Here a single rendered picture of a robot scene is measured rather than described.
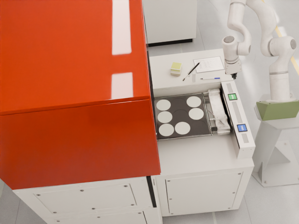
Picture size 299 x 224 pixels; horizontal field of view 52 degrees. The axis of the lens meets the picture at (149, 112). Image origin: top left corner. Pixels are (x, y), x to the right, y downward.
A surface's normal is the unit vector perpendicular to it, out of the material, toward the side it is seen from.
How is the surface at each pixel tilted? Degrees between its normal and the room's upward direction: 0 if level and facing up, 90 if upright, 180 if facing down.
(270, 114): 90
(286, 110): 90
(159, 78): 0
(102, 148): 90
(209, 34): 0
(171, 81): 0
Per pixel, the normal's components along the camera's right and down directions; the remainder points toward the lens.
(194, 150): -0.09, -0.61
